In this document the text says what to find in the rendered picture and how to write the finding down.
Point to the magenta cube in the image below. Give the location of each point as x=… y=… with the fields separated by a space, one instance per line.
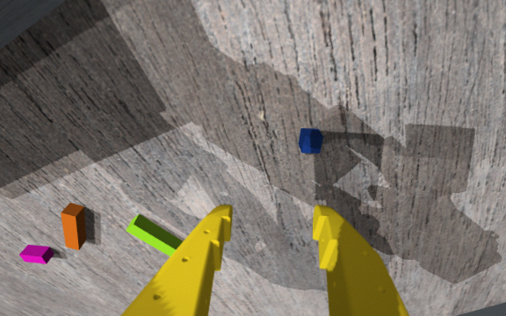
x=38 y=254

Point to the blue cube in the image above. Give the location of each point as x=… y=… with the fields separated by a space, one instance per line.
x=310 y=141

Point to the orange rectangular block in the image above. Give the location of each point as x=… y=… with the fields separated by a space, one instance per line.
x=73 y=222

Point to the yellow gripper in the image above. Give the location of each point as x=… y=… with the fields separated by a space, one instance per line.
x=357 y=279

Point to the lime green rod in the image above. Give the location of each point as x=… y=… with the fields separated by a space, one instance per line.
x=154 y=235

